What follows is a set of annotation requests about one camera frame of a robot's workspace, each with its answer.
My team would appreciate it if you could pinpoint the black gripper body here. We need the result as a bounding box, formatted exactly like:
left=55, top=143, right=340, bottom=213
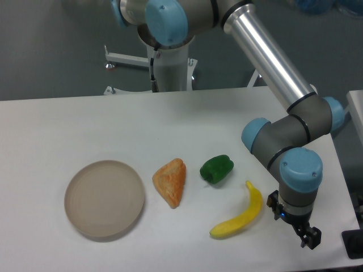
left=279, top=206, right=314, bottom=235

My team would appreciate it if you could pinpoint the green toy bell pepper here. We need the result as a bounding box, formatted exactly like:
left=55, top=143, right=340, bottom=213
left=200, top=155, right=234, bottom=185

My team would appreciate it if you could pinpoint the black cable on pedestal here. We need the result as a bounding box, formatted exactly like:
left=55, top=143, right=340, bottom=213
left=149, top=42, right=161, bottom=93

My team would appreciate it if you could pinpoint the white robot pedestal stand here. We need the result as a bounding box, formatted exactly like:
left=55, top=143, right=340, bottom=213
left=104, top=44, right=266, bottom=95

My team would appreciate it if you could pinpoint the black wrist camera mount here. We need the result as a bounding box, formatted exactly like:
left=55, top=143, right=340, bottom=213
left=267, top=190, right=281, bottom=220

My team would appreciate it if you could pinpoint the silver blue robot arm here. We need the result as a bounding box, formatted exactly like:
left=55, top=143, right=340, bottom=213
left=111, top=1, right=344, bottom=249

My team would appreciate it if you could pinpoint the orange toy croissant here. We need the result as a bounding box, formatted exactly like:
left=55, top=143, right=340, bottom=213
left=152, top=158, right=186, bottom=209

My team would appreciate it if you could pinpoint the yellow toy banana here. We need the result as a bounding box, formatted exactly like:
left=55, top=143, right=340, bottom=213
left=209, top=180, right=263, bottom=239

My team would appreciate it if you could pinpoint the beige round plate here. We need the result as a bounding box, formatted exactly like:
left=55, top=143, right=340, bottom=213
left=64, top=160, right=145, bottom=241

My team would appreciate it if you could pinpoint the black device at right edge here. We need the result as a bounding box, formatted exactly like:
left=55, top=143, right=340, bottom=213
left=341, top=229, right=363, bottom=260

